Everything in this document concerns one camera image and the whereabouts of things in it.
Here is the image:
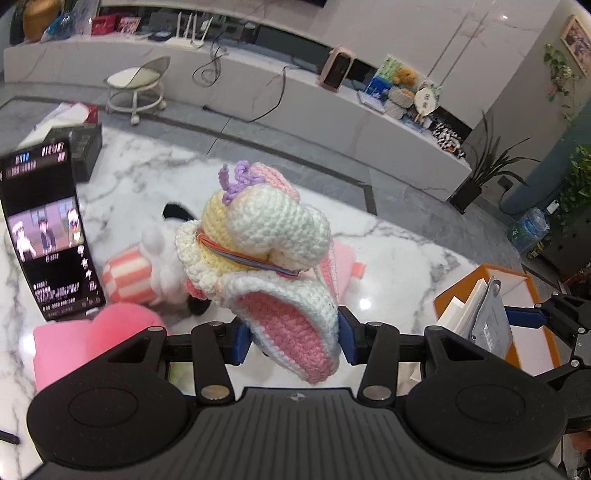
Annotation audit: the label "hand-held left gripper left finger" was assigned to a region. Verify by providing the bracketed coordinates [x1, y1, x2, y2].
[109, 322, 252, 401]

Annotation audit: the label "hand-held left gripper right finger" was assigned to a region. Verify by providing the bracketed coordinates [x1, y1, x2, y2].
[337, 307, 490, 402]

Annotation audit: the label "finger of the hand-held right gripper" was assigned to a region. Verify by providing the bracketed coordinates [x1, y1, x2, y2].
[539, 344, 591, 387]
[505, 293, 591, 343]

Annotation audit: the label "orange storage box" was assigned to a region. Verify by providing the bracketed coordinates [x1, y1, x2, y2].
[434, 263, 549, 377]

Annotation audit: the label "grey notebook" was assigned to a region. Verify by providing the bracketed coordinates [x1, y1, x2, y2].
[468, 277, 515, 361]

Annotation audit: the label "pastel crochet plush toy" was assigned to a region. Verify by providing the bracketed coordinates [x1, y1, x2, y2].
[174, 160, 343, 386]

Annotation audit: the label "black and white patterned items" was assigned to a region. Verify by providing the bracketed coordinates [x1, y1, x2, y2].
[431, 117, 465, 157]

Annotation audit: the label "white cards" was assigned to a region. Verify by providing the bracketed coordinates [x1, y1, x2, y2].
[436, 276, 491, 334]

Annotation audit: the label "large clear water bottle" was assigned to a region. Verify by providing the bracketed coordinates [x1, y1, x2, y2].
[508, 208, 553, 256]

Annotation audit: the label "pink heart plush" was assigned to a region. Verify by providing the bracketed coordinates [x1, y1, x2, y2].
[90, 303, 174, 366]

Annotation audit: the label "pink striped white plush toy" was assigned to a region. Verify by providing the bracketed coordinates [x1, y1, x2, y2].
[102, 202, 218, 317]

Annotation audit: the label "potted plant in black pot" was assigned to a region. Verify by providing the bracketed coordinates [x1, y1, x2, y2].
[450, 110, 541, 214]

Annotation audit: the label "green leafy plant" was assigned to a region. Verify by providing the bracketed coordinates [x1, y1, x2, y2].
[555, 144, 591, 228]

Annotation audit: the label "pink flat pad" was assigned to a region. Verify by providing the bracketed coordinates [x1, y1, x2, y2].
[33, 320, 100, 394]

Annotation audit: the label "white marble cabinet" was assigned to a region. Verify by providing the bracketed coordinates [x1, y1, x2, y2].
[2, 33, 474, 204]

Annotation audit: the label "black smartphone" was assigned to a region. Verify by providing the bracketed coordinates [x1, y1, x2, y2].
[0, 138, 106, 322]

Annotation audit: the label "round white hand fan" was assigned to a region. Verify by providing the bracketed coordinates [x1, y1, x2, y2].
[412, 79, 444, 120]

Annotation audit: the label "hanging ivy plant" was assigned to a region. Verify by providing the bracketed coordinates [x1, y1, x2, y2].
[542, 44, 583, 124]

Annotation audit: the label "grey woven basket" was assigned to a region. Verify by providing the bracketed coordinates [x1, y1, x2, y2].
[383, 86, 416, 119]

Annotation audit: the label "black box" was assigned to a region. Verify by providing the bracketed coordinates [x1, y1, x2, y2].
[48, 122, 103, 184]

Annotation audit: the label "green printed box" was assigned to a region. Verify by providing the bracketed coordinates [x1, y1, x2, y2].
[368, 55, 408, 100]

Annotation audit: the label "brown teddy bear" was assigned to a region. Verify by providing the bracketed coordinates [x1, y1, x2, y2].
[392, 66, 419, 88]

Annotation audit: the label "white space heater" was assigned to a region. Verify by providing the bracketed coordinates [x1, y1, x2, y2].
[316, 45, 358, 93]

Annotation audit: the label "white wheeled stool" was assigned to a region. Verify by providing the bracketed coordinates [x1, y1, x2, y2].
[104, 56, 172, 126]

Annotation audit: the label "white wifi router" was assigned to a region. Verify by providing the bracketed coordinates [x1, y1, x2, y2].
[164, 11, 214, 51]

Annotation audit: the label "red box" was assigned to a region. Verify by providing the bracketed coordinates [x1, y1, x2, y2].
[91, 14, 120, 37]

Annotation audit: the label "orange vase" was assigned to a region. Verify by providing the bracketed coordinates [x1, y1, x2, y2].
[22, 0, 64, 44]

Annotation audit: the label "black cable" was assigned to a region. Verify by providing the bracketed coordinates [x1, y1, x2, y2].
[191, 39, 232, 88]
[202, 65, 290, 123]

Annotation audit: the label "framed wall picture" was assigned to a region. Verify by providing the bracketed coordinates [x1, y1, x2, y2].
[560, 14, 591, 77]

